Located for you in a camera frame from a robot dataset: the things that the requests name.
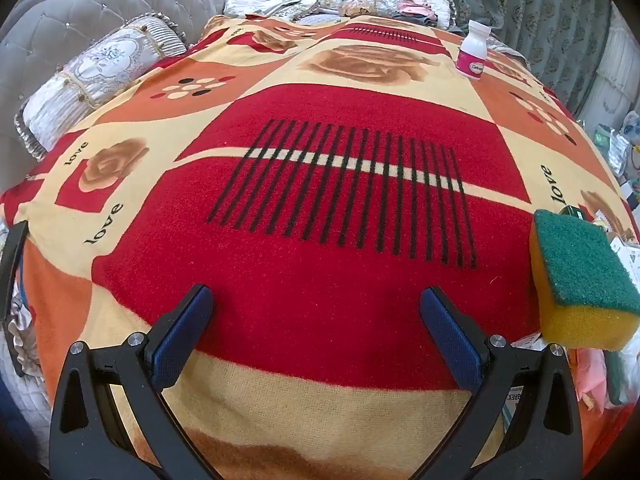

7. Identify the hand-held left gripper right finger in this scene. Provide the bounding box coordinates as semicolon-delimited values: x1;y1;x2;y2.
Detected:
419;286;585;480

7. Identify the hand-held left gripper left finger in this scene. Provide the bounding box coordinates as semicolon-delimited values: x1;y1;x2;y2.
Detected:
49;283;226;480

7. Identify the green yellow sponge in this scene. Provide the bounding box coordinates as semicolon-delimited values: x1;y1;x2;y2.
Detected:
530;208;640;352

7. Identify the red orange printed blanket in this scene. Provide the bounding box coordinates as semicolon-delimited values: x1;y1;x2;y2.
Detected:
0;12;640;480

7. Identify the black object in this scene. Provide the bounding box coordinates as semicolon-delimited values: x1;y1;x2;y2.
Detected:
0;220;30;378

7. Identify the grey embroidered medallion pillow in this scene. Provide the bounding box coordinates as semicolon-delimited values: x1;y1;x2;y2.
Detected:
14;15;188;163

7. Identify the white bottle pink label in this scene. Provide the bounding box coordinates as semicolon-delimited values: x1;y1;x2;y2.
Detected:
455;19;496;81

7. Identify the lace covered air conditioner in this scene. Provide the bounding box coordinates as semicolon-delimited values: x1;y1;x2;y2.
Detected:
575;2;640;126

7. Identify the pink garment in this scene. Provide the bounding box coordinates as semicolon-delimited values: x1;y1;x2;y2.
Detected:
400;0;436;21

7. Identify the grey tufted sofa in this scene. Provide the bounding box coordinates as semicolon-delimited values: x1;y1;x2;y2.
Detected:
0;0;216;191

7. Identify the green patterned curtain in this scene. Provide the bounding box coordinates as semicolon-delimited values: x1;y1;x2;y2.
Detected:
345;0;616;116

